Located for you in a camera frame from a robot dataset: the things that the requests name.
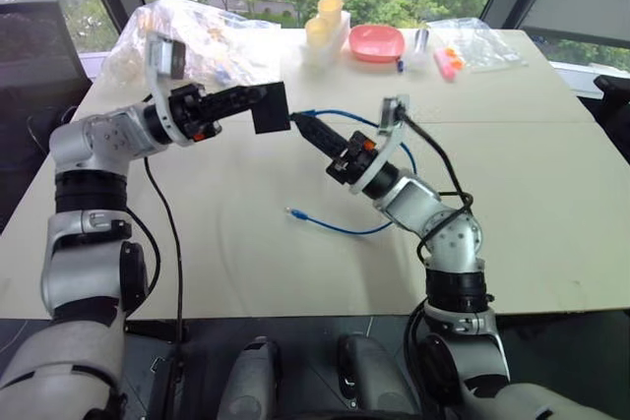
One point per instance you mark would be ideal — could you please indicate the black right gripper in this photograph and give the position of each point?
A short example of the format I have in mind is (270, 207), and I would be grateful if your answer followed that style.
(352, 157)

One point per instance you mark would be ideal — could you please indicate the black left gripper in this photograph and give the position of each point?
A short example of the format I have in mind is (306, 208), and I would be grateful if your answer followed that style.
(184, 105)

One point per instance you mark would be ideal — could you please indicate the small black box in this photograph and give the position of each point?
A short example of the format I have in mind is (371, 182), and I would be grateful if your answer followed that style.
(270, 107)

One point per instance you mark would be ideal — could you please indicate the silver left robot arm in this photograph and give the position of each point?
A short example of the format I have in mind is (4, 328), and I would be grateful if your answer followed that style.
(88, 262)

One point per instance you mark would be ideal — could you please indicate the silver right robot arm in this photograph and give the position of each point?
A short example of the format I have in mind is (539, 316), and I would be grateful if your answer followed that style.
(443, 238)

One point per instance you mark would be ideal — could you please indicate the large clear plastic bag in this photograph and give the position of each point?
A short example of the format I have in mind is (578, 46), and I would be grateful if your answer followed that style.
(202, 36)

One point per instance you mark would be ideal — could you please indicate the small blue object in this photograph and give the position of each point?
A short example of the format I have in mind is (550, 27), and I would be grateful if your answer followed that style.
(400, 66)

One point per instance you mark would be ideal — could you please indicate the yellow plastic cup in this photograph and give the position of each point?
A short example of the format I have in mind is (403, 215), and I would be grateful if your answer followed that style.
(317, 31)
(330, 9)

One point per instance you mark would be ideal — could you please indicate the pink plastic plate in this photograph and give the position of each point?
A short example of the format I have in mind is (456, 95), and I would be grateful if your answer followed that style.
(376, 42)

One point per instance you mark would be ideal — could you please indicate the clear plastic cup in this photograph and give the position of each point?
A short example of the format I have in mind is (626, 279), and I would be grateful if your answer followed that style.
(421, 46)

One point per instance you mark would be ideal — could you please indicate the small orange object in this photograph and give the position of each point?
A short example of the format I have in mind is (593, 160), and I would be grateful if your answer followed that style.
(457, 60)

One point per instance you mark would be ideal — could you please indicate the flat clear plastic bag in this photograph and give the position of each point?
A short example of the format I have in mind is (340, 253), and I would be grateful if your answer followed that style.
(487, 46)

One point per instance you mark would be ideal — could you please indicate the black office chair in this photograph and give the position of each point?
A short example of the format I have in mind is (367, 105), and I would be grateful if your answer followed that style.
(34, 95)

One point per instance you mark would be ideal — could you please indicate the dark rounded grey shape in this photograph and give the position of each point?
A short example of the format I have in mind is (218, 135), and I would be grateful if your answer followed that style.
(374, 380)
(253, 380)

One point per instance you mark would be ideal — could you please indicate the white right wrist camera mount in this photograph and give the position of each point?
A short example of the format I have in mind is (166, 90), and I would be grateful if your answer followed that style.
(391, 120)

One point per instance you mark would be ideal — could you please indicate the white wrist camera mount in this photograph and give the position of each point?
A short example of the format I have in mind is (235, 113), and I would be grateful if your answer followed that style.
(158, 57)
(391, 120)

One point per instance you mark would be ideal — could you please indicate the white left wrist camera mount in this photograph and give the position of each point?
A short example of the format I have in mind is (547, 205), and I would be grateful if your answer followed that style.
(158, 57)

